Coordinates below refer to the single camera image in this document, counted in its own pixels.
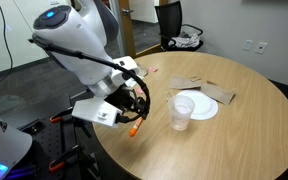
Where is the black mesh office chair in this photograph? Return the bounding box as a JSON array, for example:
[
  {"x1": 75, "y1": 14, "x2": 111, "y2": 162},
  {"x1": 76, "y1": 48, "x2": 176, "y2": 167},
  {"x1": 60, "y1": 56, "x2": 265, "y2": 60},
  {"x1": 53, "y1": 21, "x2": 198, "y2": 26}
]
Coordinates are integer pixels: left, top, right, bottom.
[{"x1": 154, "y1": 0, "x2": 205, "y2": 53}]

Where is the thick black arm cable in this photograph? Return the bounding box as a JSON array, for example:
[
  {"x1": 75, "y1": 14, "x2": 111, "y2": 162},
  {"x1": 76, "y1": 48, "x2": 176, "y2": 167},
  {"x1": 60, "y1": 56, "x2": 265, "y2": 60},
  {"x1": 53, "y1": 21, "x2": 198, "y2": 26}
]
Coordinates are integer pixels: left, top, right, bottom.
[{"x1": 28, "y1": 33, "x2": 151, "y2": 124}]

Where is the wooden door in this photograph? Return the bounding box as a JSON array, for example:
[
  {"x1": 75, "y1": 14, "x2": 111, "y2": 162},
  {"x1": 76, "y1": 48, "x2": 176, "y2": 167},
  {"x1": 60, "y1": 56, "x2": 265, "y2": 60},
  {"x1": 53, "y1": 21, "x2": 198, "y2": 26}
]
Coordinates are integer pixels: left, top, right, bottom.
[{"x1": 117, "y1": 0, "x2": 170, "y2": 58}]

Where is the small white paper plate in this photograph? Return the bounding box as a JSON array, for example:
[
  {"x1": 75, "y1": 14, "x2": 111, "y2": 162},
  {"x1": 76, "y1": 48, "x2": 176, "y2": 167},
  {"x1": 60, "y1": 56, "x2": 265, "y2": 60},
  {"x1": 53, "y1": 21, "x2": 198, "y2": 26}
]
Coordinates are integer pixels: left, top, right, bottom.
[{"x1": 176, "y1": 89, "x2": 219, "y2": 121}]

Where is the black orange bar clamp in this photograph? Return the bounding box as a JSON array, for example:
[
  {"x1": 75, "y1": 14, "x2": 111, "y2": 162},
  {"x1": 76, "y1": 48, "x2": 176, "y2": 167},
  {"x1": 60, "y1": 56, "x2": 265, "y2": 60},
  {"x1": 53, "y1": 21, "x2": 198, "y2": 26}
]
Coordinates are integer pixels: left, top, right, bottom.
[
  {"x1": 48, "y1": 143, "x2": 100, "y2": 180},
  {"x1": 49, "y1": 106, "x2": 92, "y2": 138}
]

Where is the white crumpled cloth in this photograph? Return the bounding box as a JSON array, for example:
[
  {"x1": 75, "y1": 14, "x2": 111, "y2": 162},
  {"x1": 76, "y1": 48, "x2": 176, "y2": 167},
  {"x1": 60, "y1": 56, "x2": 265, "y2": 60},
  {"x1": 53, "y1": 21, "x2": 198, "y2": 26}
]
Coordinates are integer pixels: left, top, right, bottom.
[{"x1": 168, "y1": 32, "x2": 202, "y2": 49}]

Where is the small brown packet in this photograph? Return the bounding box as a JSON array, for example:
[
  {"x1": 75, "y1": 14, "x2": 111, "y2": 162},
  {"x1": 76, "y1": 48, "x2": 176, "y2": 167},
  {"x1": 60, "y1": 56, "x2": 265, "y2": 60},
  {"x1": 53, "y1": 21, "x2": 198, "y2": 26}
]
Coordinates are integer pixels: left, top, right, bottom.
[{"x1": 189, "y1": 75, "x2": 202, "y2": 83}]

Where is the clear plastic cup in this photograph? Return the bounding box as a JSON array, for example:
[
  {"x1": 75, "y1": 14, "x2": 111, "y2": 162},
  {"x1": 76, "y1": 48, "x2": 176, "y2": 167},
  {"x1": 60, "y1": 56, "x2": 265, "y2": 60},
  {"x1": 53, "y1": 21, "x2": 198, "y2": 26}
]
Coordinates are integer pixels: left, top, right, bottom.
[{"x1": 167, "y1": 94, "x2": 196, "y2": 132}]

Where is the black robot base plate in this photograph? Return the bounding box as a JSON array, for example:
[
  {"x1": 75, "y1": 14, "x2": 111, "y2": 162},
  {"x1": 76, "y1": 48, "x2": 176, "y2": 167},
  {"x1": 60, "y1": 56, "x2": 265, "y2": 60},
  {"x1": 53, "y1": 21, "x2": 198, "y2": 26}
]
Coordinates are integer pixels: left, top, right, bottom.
[{"x1": 3, "y1": 113, "x2": 98, "y2": 180}]

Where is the orange marker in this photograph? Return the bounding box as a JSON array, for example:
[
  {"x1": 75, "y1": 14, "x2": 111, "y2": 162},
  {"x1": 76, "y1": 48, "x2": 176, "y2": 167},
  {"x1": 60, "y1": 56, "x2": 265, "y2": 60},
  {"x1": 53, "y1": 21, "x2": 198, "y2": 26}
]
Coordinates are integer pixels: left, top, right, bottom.
[{"x1": 128, "y1": 116, "x2": 145, "y2": 138}]

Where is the white wall outlet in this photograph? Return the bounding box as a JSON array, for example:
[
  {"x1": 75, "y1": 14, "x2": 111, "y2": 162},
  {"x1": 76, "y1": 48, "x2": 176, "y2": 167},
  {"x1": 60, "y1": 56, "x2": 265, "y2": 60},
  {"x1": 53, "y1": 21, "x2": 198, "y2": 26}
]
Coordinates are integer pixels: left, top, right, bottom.
[
  {"x1": 243, "y1": 39, "x2": 254, "y2": 52},
  {"x1": 254, "y1": 41, "x2": 268, "y2": 55}
]

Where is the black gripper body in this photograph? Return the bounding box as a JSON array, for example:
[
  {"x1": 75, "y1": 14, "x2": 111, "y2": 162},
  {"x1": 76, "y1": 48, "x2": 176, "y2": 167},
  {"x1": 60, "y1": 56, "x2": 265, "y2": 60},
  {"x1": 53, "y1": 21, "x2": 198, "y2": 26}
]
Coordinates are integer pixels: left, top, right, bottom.
[{"x1": 112, "y1": 85, "x2": 138, "y2": 113}]

